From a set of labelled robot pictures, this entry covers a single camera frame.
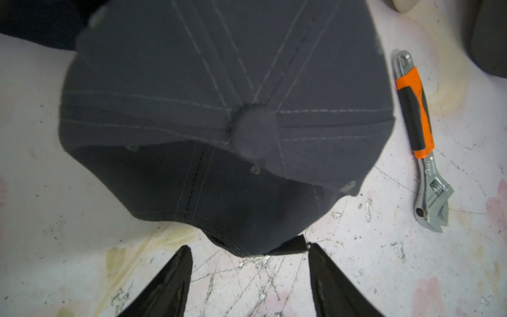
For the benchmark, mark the orange handled adjustable wrench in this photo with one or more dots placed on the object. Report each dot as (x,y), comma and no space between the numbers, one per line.
(431,208)

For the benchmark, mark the black cap with white logo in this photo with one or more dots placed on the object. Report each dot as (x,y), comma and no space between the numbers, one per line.
(51,23)

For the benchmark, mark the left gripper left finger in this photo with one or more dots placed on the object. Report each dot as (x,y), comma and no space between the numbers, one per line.
(166,294)

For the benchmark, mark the black cap behind front cap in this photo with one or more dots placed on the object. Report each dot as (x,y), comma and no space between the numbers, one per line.
(248,120)

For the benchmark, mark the dark grey baseball cap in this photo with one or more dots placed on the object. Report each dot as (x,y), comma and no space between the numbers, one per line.
(484,35)

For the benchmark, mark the beige baseball cap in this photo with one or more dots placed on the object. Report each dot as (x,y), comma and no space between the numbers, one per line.
(401,6)

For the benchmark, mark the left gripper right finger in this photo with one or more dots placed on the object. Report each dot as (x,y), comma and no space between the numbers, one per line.
(333,294)

